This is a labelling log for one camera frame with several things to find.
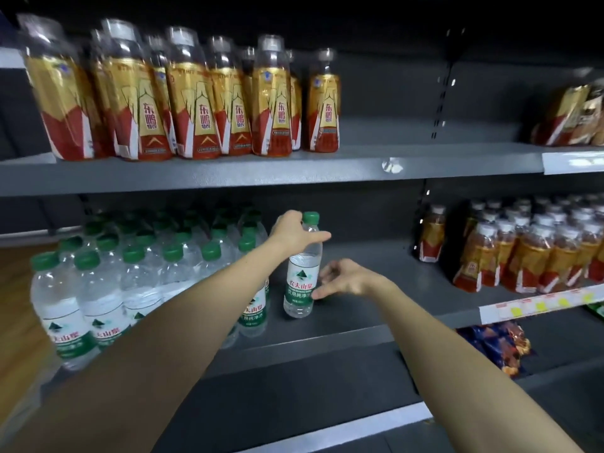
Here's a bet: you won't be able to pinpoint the person's right hand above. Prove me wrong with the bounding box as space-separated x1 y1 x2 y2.
311 258 390 301

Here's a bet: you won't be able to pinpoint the person's left hand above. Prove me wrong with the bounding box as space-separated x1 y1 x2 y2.
269 210 333 256

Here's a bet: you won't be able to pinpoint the dark grey metal shelf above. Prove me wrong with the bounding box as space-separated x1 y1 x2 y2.
0 0 604 453

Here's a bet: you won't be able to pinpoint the water bottle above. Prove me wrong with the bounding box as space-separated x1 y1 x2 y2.
282 211 324 320

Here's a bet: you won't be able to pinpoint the row of shelved water bottles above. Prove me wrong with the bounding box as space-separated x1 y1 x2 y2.
29 204 272 371

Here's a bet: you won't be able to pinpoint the person's right forearm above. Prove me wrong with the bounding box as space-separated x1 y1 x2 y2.
372 282 586 453

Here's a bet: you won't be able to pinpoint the person's left forearm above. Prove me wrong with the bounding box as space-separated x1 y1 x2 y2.
4 240 289 453

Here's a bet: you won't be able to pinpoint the pile of blue orange snack packets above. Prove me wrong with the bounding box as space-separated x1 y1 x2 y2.
456 320 534 378

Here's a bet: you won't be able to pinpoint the group of red gold bottles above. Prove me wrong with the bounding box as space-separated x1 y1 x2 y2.
417 195 604 294

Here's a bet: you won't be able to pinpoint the row of gold red drink bottles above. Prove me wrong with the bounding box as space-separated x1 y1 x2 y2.
16 13 343 162

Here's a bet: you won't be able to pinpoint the dark grey partition panels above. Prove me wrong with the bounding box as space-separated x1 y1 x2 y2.
0 47 86 234

